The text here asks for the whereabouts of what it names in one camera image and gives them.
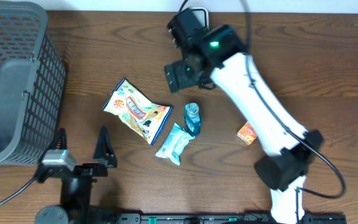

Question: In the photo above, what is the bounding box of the light blue wipes pack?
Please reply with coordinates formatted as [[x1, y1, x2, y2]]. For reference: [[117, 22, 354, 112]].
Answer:
[[155, 123, 194, 166]]

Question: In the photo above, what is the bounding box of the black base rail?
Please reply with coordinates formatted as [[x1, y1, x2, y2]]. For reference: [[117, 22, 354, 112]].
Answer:
[[116, 212, 347, 224]]

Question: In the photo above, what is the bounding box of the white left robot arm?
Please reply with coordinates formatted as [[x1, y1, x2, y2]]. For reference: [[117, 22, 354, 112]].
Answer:
[[34, 127, 117, 224]]

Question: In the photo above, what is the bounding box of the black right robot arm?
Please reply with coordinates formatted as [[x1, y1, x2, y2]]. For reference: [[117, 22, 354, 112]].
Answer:
[[164, 9, 323, 223]]

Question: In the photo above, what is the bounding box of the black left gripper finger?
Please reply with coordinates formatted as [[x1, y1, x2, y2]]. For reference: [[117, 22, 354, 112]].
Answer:
[[93, 126, 116, 161], [53, 128, 67, 150]]

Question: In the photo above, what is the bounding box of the yellow snack bag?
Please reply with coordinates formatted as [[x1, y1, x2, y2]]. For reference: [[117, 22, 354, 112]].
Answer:
[[103, 78, 172, 146]]

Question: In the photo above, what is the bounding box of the dark grey plastic basket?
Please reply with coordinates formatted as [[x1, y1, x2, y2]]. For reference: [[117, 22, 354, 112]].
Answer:
[[0, 1, 67, 166]]

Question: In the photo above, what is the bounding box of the blue mouthwash bottle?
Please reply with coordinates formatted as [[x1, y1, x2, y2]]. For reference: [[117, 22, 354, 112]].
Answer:
[[184, 103, 201, 137]]

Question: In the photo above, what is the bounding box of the orange Kleenex tissue pack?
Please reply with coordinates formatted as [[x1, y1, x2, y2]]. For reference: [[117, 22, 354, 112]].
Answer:
[[237, 122, 257, 145]]

